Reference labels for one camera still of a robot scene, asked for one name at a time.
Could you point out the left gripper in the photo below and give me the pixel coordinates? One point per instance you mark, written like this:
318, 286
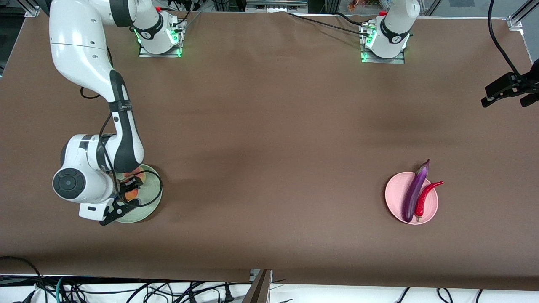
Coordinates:
512, 81

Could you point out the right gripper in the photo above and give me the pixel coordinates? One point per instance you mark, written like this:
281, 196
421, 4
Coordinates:
127, 185

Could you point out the red apple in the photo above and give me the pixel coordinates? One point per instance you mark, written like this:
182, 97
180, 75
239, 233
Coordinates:
132, 195

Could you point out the yellow pink peach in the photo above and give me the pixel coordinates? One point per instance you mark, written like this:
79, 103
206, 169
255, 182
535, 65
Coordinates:
142, 179

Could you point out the purple eggplant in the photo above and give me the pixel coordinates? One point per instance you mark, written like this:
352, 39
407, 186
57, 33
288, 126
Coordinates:
414, 193

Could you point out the red chili pepper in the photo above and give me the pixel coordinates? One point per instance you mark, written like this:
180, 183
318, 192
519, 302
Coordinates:
423, 202

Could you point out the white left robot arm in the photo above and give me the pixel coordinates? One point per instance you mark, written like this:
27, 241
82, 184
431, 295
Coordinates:
396, 25

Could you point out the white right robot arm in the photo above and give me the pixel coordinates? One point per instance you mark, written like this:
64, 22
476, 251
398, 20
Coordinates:
76, 42

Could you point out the light green plate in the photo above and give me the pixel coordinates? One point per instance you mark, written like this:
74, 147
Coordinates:
147, 206

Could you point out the brown table cover sheet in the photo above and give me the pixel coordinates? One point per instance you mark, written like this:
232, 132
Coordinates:
269, 235

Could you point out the pink plate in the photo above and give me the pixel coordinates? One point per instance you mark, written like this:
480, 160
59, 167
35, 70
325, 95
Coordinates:
396, 198

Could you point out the orange background object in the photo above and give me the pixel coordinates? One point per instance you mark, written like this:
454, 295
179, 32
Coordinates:
357, 5

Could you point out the grey equipment box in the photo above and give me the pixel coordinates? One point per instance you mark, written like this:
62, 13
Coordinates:
276, 5

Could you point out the aluminium frame corner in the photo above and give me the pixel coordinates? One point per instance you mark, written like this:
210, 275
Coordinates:
520, 17
33, 9

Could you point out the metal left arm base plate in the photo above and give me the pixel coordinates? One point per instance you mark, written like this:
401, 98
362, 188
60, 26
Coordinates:
379, 61

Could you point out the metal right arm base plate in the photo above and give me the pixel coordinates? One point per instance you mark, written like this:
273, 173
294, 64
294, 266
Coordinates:
143, 54

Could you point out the aluminium profile post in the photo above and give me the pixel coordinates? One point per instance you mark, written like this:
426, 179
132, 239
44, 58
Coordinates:
259, 290

